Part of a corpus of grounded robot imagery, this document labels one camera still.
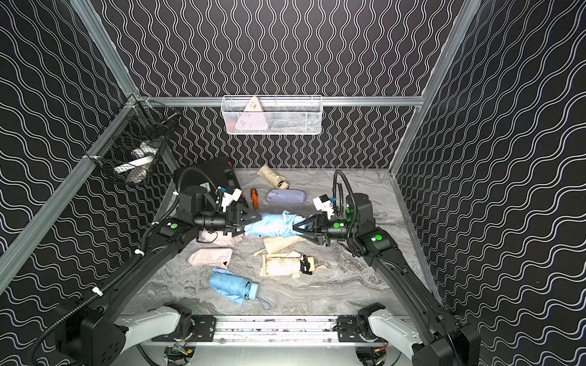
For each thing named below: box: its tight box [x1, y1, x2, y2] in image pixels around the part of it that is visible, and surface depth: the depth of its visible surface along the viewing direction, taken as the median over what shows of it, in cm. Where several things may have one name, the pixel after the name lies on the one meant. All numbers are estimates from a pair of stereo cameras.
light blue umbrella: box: [209, 266, 259, 306], surface depth 81 cm
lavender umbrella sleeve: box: [265, 189, 308, 204], surface depth 106 cm
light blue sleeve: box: [243, 210, 309, 238], surface depth 67 cm
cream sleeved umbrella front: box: [253, 235, 306, 256], surface depth 94 cm
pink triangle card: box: [235, 96, 268, 131], surface depth 92 cm
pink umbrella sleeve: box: [187, 247, 233, 270], surface depth 88 cm
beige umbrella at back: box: [257, 163, 290, 190], surface depth 114 cm
